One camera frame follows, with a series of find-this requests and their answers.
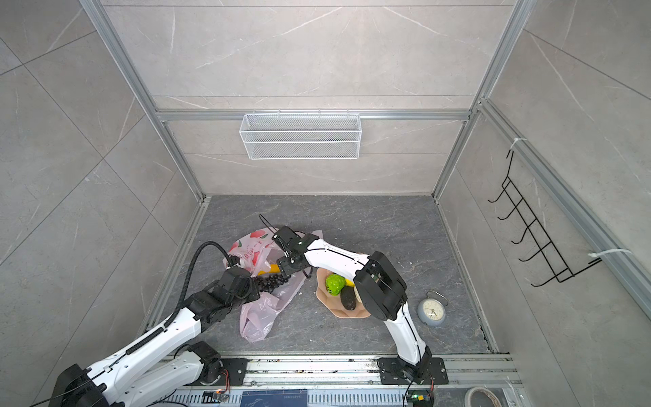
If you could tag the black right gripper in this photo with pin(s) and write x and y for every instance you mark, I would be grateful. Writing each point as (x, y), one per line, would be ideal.
(285, 268)

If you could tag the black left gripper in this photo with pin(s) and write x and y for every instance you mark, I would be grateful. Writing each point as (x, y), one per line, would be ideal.
(254, 288)

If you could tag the yellow fake banana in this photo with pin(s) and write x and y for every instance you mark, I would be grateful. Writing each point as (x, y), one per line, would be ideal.
(274, 269)

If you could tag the pink plastic bag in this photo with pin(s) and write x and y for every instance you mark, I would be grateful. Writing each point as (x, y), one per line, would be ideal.
(256, 252)

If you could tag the green fake fruit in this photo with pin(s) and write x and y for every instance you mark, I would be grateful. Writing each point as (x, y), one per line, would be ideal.
(335, 284)

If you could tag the pink scalloped plate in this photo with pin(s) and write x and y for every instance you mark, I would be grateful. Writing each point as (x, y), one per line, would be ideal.
(334, 303)

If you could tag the dark purple fake fruit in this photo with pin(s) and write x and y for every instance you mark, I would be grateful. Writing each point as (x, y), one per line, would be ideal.
(348, 298)

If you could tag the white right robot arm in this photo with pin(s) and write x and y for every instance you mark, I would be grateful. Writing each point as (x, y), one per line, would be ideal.
(381, 289)

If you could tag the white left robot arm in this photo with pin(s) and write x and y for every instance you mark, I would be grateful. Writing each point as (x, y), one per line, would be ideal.
(163, 359)

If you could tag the black fake grape bunch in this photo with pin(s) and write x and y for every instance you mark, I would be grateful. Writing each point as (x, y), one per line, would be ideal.
(268, 283)

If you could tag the blue label plate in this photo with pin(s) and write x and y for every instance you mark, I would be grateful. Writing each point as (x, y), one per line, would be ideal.
(275, 398)

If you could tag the grey alarm clock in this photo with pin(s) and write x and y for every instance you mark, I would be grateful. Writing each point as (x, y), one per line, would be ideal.
(432, 309)

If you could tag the white tape roll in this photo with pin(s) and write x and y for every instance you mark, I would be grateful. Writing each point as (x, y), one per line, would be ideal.
(484, 394)

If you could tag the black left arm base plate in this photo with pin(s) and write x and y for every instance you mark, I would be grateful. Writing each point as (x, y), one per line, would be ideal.
(230, 372)

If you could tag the white wire mesh basket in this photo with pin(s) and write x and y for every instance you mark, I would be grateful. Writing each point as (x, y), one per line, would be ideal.
(285, 136)

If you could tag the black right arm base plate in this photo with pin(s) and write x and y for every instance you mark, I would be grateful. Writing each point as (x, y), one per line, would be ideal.
(394, 371)

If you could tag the black wire hook rack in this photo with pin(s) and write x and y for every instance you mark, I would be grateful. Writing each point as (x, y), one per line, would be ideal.
(535, 231)

